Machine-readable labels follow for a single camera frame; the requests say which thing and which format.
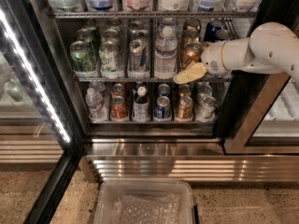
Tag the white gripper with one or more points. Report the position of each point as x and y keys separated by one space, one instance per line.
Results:
x=212 y=59

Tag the orange gold soda can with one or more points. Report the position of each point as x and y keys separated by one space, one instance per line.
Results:
x=191 y=53

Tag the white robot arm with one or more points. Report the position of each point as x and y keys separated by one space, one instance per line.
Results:
x=272 y=48

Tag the clear water bottle middle shelf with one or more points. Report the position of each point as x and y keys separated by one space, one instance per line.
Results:
x=166 y=52

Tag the orange can middle row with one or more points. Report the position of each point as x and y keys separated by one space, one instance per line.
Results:
x=189 y=36

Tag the orange can row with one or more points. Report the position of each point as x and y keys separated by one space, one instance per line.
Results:
x=189 y=36
x=192 y=24

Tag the blue can back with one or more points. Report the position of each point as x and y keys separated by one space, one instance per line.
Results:
x=211 y=28

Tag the gold can bottom front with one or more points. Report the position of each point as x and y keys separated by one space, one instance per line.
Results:
x=184 y=109

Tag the silver can bottom front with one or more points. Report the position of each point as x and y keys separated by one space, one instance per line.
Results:
x=206 y=108

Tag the blue can middle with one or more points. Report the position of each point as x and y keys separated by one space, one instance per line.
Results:
x=223 y=35

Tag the orange can back row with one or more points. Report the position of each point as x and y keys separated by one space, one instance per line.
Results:
x=192 y=24

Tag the blue pepsi can bottom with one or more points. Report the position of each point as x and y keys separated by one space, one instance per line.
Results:
x=162 y=108

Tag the silver blue can front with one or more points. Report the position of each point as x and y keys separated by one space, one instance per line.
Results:
x=138 y=56

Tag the red orange can bottom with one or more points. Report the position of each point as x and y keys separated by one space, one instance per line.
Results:
x=118 y=108

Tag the white green 7up can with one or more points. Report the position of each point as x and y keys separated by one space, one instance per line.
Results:
x=110 y=57

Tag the water bottle bottom shelf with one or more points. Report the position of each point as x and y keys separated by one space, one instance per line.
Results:
x=96 y=104

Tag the green can front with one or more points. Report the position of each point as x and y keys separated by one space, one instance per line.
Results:
x=81 y=57

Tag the glass fridge door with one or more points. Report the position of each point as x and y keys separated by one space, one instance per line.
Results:
x=40 y=140

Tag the dark bottle white label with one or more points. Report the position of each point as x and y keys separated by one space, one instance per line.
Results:
x=141 y=105

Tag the bubble wrap sheet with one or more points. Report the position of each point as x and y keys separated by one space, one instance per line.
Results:
x=130 y=209

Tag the clear plastic bin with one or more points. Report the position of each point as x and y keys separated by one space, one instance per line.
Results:
x=110 y=191

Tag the middle wire shelf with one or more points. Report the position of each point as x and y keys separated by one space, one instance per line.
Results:
x=147 y=80

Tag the wire shelf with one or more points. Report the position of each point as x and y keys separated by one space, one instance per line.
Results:
x=152 y=14
x=147 y=80

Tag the upper wire shelf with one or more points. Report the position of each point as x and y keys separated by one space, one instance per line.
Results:
x=152 y=14

